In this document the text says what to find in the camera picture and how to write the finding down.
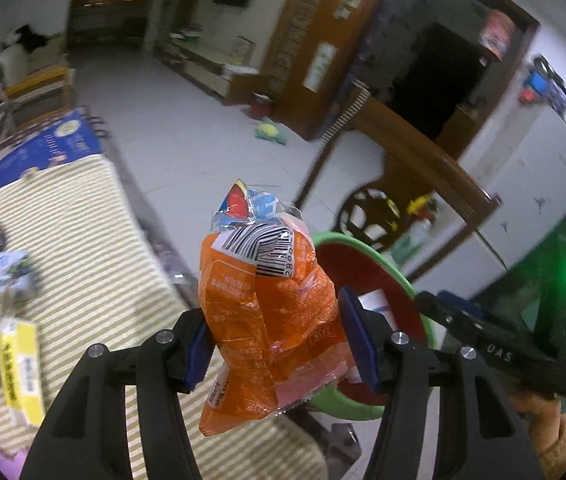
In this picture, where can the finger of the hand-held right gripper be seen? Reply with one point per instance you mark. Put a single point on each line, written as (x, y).
(503, 355)
(473, 310)

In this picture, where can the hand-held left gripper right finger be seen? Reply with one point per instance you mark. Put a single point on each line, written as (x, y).
(360, 340)

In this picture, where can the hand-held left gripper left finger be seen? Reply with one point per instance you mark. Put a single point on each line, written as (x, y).
(197, 355)

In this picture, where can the green basin with red inside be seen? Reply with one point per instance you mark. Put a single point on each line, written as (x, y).
(393, 280)

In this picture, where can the orange snack packet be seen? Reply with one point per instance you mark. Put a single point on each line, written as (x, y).
(273, 320)

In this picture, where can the person's right forearm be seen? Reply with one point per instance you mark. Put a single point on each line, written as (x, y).
(565, 445)

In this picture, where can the person's right hand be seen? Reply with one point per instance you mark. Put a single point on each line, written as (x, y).
(530, 425)

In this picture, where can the white refrigerator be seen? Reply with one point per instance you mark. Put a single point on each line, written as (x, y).
(528, 180)

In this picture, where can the dark wooden armchair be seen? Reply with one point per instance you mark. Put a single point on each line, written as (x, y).
(433, 165)

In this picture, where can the yellow box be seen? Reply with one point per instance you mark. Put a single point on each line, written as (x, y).
(20, 370)

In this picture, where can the toy car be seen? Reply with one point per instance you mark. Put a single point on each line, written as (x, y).
(543, 82)

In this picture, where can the yellow green toy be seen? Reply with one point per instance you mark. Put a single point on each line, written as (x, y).
(269, 131)

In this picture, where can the red bucket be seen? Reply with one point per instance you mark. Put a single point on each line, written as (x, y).
(262, 105)

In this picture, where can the red poster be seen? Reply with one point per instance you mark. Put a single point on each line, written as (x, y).
(498, 35)

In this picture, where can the low tv cabinet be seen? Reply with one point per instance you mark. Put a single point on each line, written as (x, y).
(208, 60)

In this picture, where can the wooden partition with pictures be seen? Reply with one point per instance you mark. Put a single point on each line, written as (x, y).
(323, 45)

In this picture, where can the light wooden chair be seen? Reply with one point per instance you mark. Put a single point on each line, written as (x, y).
(38, 85)

